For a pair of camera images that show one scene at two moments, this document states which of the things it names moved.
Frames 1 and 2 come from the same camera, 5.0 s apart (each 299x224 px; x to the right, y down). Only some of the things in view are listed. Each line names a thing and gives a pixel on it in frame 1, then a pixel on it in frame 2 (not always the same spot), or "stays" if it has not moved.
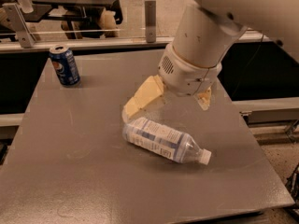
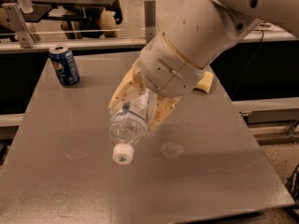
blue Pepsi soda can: (65, 65) stays
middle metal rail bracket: (150, 21) stays
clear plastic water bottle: (164, 141) → (127, 125)
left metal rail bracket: (16, 21) stays
